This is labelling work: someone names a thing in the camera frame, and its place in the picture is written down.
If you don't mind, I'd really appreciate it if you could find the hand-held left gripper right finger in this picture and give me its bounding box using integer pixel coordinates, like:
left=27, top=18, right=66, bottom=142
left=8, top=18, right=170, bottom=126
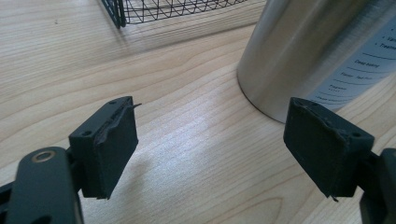
left=283, top=96, right=375, bottom=203

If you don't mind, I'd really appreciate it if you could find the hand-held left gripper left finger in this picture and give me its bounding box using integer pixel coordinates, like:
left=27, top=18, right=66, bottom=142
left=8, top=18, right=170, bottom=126
left=68, top=95, right=143, bottom=201

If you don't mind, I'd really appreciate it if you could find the stainless steel cup with label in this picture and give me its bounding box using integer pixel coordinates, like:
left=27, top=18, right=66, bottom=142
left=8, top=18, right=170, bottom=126
left=236, top=0, right=396, bottom=124

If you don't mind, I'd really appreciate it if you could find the black wire basket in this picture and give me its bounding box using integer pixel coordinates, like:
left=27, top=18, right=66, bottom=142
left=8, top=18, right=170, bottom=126
left=101, top=0, right=250, bottom=30

